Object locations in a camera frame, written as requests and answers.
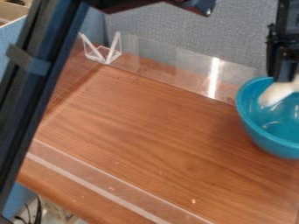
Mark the clear acrylic front barrier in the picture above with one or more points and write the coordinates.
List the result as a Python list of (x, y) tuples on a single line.
[(135, 199)]

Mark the clear acrylic barrier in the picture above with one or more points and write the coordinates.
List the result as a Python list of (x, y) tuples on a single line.
[(135, 199), (184, 69)]

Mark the dark vertical foreground post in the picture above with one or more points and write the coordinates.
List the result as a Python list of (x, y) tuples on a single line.
[(37, 56)]

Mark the blue plastic bowl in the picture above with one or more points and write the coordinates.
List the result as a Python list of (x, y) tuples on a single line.
[(271, 126)]

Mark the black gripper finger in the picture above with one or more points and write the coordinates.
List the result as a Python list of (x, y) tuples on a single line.
[(271, 50), (287, 64)]

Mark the wooden shelf unit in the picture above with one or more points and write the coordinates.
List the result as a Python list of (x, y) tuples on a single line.
[(12, 10)]

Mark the white plush mushroom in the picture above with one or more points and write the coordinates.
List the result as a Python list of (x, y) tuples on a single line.
[(278, 91)]

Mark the clear acrylic corner bracket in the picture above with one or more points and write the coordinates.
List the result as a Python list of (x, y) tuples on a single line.
[(101, 54)]

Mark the clear acrylic back barrier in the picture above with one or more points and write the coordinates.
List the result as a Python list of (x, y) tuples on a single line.
[(184, 69)]

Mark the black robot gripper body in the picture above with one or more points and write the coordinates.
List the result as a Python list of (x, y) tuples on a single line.
[(283, 32)]

